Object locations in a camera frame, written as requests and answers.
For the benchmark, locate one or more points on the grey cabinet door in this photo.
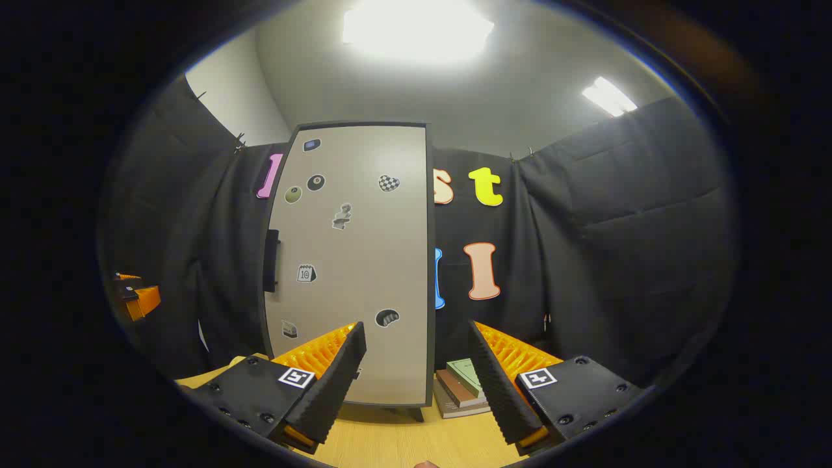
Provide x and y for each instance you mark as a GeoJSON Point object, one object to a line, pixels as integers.
{"type": "Point", "coordinates": [357, 260]}

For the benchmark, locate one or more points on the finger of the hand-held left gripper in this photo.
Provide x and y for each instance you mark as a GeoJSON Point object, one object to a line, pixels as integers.
{"type": "Point", "coordinates": [144, 302]}
{"type": "Point", "coordinates": [128, 277]}

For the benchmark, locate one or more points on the green book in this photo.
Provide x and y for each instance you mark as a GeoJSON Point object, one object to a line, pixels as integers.
{"type": "Point", "coordinates": [467, 374]}

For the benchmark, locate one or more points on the brown book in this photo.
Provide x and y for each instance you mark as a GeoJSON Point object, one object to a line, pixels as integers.
{"type": "Point", "coordinates": [455, 389]}

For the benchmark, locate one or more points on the black backdrop cloth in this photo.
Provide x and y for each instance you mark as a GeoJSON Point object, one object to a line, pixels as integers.
{"type": "Point", "coordinates": [617, 260]}

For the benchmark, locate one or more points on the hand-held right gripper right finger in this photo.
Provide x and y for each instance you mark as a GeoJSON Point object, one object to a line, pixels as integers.
{"type": "Point", "coordinates": [497, 390]}

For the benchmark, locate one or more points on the large ceiling light panel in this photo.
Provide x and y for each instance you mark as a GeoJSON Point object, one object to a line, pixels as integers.
{"type": "Point", "coordinates": [416, 29]}

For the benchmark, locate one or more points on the narrow ceiling light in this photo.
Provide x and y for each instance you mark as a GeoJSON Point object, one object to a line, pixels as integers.
{"type": "Point", "coordinates": [609, 96]}

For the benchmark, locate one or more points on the grey book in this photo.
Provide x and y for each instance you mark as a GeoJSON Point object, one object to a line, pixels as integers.
{"type": "Point", "coordinates": [455, 411]}

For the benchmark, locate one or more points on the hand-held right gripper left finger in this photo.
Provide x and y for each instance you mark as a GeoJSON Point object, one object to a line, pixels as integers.
{"type": "Point", "coordinates": [338, 383]}

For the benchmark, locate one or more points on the yellow potato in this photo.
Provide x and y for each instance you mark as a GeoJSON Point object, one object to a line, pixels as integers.
{"type": "Point", "coordinates": [250, 358]}

